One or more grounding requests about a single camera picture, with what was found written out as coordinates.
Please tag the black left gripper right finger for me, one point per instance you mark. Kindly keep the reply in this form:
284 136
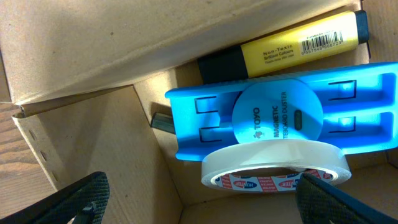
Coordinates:
321 203

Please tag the blue whiteboard duster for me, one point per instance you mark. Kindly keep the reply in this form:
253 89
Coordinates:
353 108

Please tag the brown cardboard box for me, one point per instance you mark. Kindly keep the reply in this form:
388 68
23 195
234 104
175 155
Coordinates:
88 74

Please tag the large clear tape roll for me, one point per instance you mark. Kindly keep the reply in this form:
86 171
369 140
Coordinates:
273 165

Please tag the yellow highlighter blue cap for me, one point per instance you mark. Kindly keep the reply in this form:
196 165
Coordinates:
323 38

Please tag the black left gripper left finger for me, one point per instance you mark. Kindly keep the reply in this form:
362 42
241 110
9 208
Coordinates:
84 201

